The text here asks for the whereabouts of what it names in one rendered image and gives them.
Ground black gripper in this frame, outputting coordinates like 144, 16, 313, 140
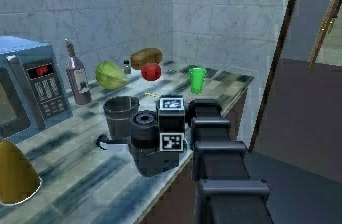
95, 110, 181, 178

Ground dark grey mug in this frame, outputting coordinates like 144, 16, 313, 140
102, 95, 141, 140

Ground marble top kitchen counter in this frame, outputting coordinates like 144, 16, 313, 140
0, 60, 255, 224

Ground green lettuce head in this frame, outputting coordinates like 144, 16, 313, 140
94, 60, 132, 91

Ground dark glass wine bottle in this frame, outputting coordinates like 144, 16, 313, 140
64, 38, 93, 106

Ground small grey pepper shaker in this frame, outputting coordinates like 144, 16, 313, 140
122, 59, 132, 76

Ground red tomato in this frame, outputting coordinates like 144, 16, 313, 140
140, 62, 163, 82

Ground brown bread loaf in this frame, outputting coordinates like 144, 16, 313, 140
129, 47, 164, 71

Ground green plastic cup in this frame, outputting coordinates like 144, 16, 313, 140
188, 66, 208, 95

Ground yellow bottle with silver top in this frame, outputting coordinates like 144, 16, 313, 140
0, 114, 43, 206

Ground blue grey microwave oven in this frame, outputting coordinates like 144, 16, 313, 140
0, 35, 74, 145

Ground brown wooden room door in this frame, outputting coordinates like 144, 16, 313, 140
308, 0, 342, 72

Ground dark brown door frame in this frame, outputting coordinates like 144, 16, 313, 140
248, 0, 298, 153

